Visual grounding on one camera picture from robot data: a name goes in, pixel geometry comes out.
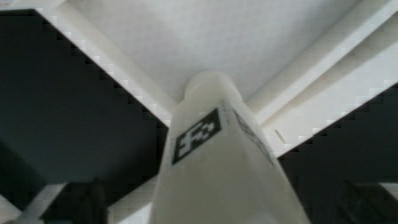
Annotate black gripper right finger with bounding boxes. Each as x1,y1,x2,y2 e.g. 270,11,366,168
332,181,398,224

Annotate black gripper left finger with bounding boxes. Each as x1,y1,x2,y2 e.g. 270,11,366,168
14,178,110,224

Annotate white desk leg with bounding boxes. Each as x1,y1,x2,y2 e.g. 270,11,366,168
149,71,311,224

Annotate white desk top tray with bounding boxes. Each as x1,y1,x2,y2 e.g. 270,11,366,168
0,0,398,124

